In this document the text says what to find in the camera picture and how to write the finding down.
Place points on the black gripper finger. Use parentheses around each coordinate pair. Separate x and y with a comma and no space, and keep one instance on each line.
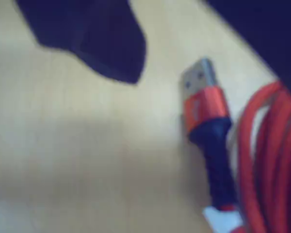
(99,34)
(269,29)

